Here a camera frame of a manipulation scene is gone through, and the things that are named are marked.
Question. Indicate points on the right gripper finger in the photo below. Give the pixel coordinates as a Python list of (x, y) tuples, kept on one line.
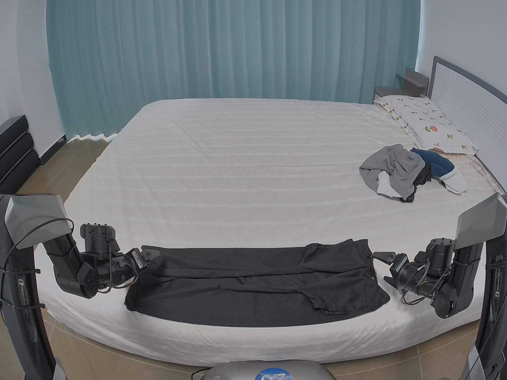
[(390, 281), (390, 257)]

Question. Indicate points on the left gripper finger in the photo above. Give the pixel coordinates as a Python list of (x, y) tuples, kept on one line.
[(149, 252)]

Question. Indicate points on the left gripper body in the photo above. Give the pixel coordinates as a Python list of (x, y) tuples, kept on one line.
[(126, 271)]

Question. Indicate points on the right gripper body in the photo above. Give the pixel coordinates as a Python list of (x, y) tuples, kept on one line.
[(412, 281)]

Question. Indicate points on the black T-shirt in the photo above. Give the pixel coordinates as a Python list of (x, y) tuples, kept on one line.
[(237, 287)]

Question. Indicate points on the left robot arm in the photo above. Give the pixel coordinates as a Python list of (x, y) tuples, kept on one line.
[(67, 263)]

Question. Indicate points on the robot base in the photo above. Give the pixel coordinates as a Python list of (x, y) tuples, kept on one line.
[(237, 372)]

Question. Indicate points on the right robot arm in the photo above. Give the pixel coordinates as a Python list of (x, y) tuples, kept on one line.
[(463, 275)]

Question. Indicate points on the pile of clothes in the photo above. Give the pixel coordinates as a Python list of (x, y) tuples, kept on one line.
[(396, 164)]

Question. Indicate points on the bed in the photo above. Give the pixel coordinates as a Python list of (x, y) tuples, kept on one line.
[(257, 152)]

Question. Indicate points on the white printed pillow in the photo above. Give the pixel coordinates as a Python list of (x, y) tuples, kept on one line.
[(427, 123)]

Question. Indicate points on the black chest of drawers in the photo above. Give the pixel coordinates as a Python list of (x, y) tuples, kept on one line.
[(16, 152)]

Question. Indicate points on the grey bedside table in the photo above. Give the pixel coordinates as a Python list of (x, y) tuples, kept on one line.
[(412, 79)]

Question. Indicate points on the blue-green curtain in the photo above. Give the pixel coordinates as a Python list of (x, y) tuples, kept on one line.
[(317, 38), (126, 54)]

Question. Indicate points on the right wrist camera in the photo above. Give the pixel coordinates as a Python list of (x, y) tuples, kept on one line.
[(420, 258)]

